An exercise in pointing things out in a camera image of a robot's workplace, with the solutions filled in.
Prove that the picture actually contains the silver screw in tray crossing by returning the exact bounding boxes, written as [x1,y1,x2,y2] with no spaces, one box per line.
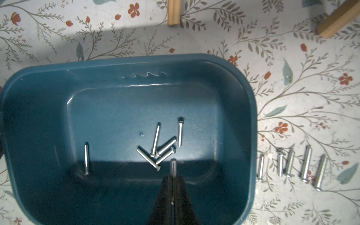
[136,146,161,172]

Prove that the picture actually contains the silver screw in tray diagonal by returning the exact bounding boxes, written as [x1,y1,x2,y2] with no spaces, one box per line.
[156,136,177,157]

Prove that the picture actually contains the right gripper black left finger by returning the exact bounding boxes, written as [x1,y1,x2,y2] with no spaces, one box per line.
[147,175,173,225]

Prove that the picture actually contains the wooden easel stand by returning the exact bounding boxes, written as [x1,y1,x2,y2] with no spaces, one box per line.
[167,1,360,38]

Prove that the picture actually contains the silver screw in tray upright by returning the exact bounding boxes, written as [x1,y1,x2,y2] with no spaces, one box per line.
[178,117,184,147]

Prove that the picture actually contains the silver screw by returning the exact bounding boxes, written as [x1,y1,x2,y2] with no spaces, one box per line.
[156,147,176,165]
[300,145,312,183]
[284,149,295,178]
[170,158,177,178]
[150,122,161,158]
[277,152,284,177]
[136,146,161,172]
[84,142,90,175]
[156,136,177,157]
[178,117,184,147]
[257,154,265,181]
[314,155,328,191]

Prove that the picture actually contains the silver screw in tray slanted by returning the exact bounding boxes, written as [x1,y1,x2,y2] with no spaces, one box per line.
[150,122,161,158]

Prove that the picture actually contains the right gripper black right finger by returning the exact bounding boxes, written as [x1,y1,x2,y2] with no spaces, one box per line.
[173,176,200,225]

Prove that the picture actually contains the teal plastic storage tray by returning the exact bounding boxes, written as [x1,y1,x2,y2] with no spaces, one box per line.
[1,54,257,225]

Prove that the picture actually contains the floral patterned table mat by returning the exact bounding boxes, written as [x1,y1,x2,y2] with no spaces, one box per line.
[1,1,360,225]

